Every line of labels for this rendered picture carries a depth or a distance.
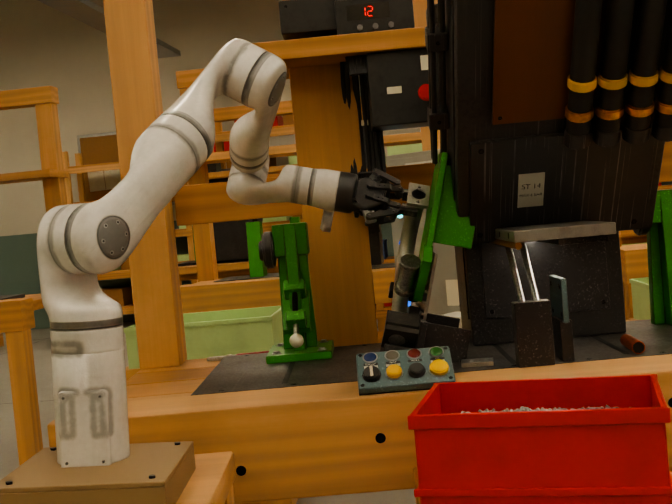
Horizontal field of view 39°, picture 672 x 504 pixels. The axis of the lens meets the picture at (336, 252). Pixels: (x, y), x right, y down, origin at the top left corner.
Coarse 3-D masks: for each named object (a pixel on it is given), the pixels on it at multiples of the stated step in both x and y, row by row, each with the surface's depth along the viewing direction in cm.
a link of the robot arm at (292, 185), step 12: (288, 168) 175; (300, 168) 175; (312, 168) 176; (228, 180) 174; (240, 180) 173; (252, 180) 173; (276, 180) 173; (288, 180) 173; (300, 180) 173; (228, 192) 174; (240, 192) 173; (252, 192) 173; (264, 192) 173; (276, 192) 174; (288, 192) 174; (300, 192) 174; (252, 204) 176
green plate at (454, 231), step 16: (448, 176) 167; (432, 192) 171; (448, 192) 167; (432, 208) 166; (448, 208) 167; (432, 224) 166; (448, 224) 167; (464, 224) 167; (432, 240) 166; (448, 240) 167; (464, 240) 167
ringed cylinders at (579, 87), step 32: (576, 0) 139; (608, 0) 139; (640, 0) 140; (576, 32) 141; (608, 32) 142; (640, 32) 142; (576, 64) 144; (608, 64) 144; (640, 64) 144; (576, 96) 147; (608, 96) 147; (640, 96) 147; (576, 128) 151; (608, 128) 151; (640, 128) 151
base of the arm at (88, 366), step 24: (72, 336) 118; (96, 336) 118; (120, 336) 121; (72, 360) 118; (96, 360) 118; (120, 360) 121; (72, 384) 118; (96, 384) 118; (120, 384) 121; (72, 408) 118; (96, 408) 118; (120, 408) 121; (72, 432) 118; (96, 432) 118; (120, 432) 121; (72, 456) 118; (96, 456) 118; (120, 456) 120
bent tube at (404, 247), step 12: (408, 192) 174; (420, 192) 176; (408, 204) 173; (420, 204) 173; (408, 216) 177; (420, 216) 178; (408, 228) 179; (408, 240) 180; (408, 252) 181; (396, 264) 181; (396, 276) 179; (396, 300) 173
